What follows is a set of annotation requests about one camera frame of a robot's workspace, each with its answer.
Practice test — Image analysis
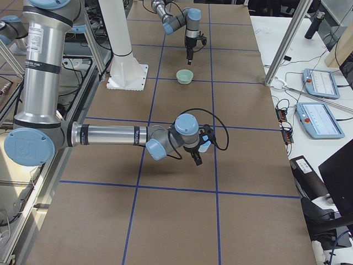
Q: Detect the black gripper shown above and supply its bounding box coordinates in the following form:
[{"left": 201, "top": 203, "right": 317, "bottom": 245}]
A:
[
  {"left": 183, "top": 146, "right": 202, "bottom": 166},
  {"left": 185, "top": 36, "right": 198, "bottom": 65}
]

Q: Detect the light blue plastic cup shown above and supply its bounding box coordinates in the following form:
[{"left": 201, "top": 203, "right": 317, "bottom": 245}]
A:
[{"left": 198, "top": 140, "right": 211, "bottom": 153}]

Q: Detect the mint green bowl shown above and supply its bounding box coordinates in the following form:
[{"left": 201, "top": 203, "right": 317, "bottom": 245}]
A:
[{"left": 176, "top": 69, "right": 194, "bottom": 84}]

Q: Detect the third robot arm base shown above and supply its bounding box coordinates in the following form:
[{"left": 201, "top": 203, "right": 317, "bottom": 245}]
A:
[{"left": 1, "top": 15, "right": 28, "bottom": 56}]

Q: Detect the small red circuit board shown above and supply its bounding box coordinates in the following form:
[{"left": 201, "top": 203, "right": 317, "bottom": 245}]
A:
[{"left": 275, "top": 109, "right": 287, "bottom": 123}]

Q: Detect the black box with label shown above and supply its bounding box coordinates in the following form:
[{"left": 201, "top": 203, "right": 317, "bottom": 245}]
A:
[{"left": 290, "top": 156, "right": 329, "bottom": 200}]

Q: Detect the lower blue teach pendant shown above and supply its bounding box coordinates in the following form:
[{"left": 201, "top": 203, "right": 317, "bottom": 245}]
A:
[{"left": 296, "top": 102, "right": 345, "bottom": 140}]

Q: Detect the blue teach pendant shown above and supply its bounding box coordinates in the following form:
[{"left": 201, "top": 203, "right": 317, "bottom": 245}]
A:
[
  {"left": 303, "top": 68, "right": 340, "bottom": 99},
  {"left": 296, "top": 102, "right": 345, "bottom": 140}
]

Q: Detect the black cylindrical bottle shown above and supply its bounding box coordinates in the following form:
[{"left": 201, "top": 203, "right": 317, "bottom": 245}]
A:
[{"left": 304, "top": 12, "right": 325, "bottom": 39}]

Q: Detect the metal rod on table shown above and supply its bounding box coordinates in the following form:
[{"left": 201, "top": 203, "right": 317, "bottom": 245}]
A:
[{"left": 282, "top": 86, "right": 353, "bottom": 113}]

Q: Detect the upper blue teach pendant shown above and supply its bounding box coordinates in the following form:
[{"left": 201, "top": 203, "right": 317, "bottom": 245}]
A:
[{"left": 303, "top": 68, "right": 340, "bottom": 99}]

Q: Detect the black monitor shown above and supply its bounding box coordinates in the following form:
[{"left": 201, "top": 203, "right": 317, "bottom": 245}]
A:
[{"left": 319, "top": 142, "right": 352, "bottom": 216}]

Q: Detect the wooden board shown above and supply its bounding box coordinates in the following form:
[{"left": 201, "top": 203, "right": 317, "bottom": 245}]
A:
[{"left": 324, "top": 0, "right": 353, "bottom": 68}]

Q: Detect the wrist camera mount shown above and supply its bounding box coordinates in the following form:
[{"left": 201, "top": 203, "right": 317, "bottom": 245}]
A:
[
  {"left": 197, "top": 32, "right": 207, "bottom": 47},
  {"left": 199, "top": 124, "right": 217, "bottom": 145}
]

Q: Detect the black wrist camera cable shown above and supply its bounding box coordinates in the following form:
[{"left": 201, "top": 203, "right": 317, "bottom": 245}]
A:
[{"left": 165, "top": 107, "right": 230, "bottom": 161}]

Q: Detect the white column pedestal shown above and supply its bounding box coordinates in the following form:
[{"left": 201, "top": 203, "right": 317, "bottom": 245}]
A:
[{"left": 99, "top": 0, "right": 148, "bottom": 91}]

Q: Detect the aluminium frame post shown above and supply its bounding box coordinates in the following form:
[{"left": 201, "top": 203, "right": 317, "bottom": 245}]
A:
[{"left": 264, "top": 0, "right": 313, "bottom": 86}]

